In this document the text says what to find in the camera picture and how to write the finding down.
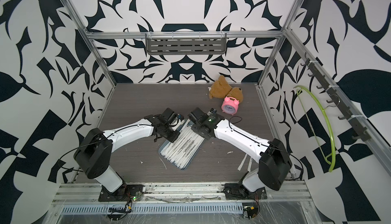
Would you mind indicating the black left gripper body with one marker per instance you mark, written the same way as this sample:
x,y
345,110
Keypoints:
x,y
171,133

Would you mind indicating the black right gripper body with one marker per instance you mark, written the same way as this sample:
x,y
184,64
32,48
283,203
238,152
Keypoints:
x,y
197,129

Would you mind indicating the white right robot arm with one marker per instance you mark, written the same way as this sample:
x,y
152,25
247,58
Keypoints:
x,y
273,160

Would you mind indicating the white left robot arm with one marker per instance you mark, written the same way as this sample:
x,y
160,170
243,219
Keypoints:
x,y
95,152

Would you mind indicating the blue storage tray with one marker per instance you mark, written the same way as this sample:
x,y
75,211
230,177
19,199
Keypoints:
x,y
184,129

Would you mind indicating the pink alarm clock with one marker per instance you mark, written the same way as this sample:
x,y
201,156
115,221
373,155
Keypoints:
x,y
230,105

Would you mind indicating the brown teddy bear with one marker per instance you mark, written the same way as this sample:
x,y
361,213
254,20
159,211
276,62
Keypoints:
x,y
221,89

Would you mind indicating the right pile wrapped straw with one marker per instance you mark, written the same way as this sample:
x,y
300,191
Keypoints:
x,y
242,163

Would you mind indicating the green clothes hanger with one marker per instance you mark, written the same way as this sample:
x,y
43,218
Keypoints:
x,y
329,158

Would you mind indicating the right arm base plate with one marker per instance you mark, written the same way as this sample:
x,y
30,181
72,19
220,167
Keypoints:
x,y
236,191

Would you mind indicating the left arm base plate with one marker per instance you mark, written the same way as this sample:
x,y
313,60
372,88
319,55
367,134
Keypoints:
x,y
125,193

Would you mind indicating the grey wall shelf rack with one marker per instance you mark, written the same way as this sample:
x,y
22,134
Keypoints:
x,y
186,43

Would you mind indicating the white cable duct strip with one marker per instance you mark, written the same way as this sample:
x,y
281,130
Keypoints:
x,y
165,208

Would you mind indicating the black wall hook rail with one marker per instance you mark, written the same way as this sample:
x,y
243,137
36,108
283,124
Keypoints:
x,y
336,99

